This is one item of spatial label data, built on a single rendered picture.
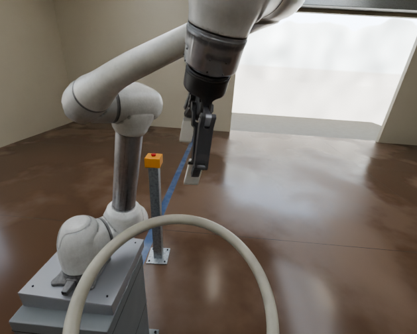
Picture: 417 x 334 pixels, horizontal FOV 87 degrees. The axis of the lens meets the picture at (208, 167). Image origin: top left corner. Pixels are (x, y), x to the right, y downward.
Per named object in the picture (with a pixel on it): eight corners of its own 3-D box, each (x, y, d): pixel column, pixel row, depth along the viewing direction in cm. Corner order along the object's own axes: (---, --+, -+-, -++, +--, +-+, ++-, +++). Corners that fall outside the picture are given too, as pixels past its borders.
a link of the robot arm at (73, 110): (63, 67, 55) (115, 72, 65) (48, 91, 68) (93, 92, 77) (78, 119, 57) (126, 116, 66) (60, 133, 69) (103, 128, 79)
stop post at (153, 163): (170, 248, 228) (168, 151, 183) (166, 264, 210) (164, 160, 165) (151, 248, 227) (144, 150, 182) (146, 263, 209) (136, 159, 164)
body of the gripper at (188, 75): (184, 53, 37) (177, 101, 44) (189, 75, 32) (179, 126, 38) (225, 60, 39) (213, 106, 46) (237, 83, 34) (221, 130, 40)
